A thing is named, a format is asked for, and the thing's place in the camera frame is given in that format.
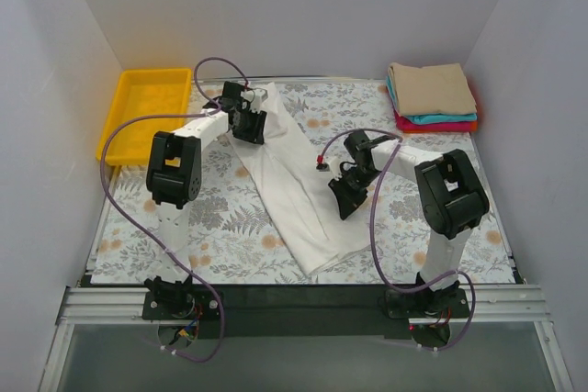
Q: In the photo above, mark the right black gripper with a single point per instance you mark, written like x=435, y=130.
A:
x=345, y=187

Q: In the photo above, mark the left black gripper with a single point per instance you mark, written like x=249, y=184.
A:
x=250, y=128

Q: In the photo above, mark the white t shirt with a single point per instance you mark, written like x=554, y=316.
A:
x=296, y=196

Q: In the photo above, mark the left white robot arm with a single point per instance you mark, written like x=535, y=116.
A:
x=174, y=178

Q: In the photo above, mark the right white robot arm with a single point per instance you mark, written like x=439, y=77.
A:
x=452, y=198

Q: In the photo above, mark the pink folded t shirt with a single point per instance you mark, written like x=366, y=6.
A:
x=407, y=126

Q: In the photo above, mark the yellow plastic bin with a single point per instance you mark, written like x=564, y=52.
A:
x=163, y=93

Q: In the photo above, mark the teal folded t shirt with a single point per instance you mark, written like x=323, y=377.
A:
x=428, y=118

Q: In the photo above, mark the floral patterned table mat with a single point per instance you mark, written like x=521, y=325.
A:
x=231, y=237

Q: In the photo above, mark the beige folded t shirt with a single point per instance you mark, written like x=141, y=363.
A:
x=437, y=89

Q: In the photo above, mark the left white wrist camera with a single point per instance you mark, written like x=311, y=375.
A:
x=253, y=98

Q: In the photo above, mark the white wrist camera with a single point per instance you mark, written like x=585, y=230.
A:
x=331, y=165
x=253, y=98

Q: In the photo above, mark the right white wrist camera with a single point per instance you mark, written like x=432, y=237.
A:
x=331, y=165

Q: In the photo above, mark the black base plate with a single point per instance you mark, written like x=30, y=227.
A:
x=300, y=310

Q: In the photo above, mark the aluminium frame rail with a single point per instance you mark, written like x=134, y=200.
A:
x=506, y=343

